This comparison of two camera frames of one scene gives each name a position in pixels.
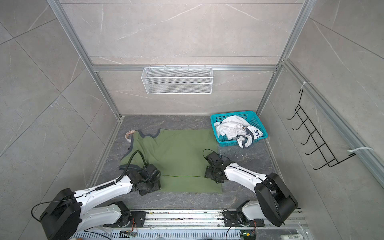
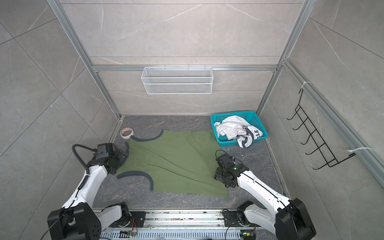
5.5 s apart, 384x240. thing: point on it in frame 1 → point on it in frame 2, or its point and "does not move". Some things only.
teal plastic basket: x=249 y=117 does not move
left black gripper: x=158 y=186 → x=121 y=155
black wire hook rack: x=322 y=149 does not move
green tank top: x=180 y=156 does not move
